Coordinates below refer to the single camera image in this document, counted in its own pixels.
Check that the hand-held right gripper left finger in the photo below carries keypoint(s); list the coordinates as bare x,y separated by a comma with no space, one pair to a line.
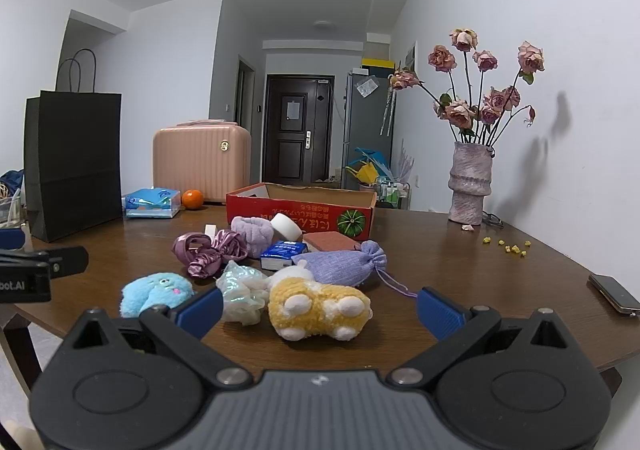
200,312

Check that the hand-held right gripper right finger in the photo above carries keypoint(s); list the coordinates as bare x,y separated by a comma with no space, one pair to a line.
440,312

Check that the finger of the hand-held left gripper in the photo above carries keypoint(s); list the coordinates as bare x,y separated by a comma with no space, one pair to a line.
11,239
67,260

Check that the iridescent white scrunchie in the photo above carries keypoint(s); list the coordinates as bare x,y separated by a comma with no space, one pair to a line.
242,295

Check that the blue plush toy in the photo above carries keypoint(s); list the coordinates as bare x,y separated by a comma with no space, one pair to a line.
155,292

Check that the purple satin scrunchie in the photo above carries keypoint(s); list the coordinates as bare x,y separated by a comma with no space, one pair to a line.
205,255

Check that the small blue carton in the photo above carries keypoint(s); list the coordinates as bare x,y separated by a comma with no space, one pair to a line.
282,255

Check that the yellow plush toy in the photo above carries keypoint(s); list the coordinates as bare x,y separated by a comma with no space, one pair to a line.
310,302

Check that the white foam cylinder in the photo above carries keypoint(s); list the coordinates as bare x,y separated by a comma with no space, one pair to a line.
286,226

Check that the pink and yellow sponge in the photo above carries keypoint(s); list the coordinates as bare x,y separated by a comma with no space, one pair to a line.
330,242

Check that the red cardboard box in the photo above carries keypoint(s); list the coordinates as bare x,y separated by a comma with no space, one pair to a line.
300,217

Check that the clear plastic container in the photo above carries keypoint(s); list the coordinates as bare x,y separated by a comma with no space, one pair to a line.
10,207

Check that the small white wedge sponge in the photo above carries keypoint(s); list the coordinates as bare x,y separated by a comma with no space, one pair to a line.
209,230

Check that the black paper bag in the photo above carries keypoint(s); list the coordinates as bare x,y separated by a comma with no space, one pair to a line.
72,165

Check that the scattered yellow crumbs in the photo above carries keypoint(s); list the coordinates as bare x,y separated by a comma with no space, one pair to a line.
510,246

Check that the blue tissue pack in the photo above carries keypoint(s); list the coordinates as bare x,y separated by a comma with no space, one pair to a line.
150,202

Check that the black eyeglasses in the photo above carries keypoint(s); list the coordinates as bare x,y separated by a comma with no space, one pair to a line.
492,220

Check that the orange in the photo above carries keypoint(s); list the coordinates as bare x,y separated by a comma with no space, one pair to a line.
192,199

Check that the pink textured vase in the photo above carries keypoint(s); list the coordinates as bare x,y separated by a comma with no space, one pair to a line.
470,180

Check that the pink ribbed suitcase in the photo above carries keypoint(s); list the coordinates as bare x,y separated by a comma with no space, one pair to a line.
200,160

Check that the blue folding rack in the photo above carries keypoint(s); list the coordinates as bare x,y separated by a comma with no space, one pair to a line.
372,155

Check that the black smartphone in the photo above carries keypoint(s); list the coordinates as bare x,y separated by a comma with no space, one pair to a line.
615,294

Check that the dark brown door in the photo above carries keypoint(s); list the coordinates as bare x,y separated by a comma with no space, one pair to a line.
295,140

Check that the grey refrigerator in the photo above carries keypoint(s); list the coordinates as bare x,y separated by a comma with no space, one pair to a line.
365,130

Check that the dried pink rose bouquet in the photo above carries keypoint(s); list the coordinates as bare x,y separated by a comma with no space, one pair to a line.
462,112

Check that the folded clear umbrella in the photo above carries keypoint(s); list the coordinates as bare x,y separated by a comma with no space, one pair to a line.
389,105

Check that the yellow box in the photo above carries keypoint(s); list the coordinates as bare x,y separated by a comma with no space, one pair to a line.
377,64

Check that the white electrical panel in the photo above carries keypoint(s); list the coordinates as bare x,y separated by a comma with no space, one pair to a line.
410,55

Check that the round ceiling light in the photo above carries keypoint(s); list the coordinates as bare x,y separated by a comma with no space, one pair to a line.
324,24

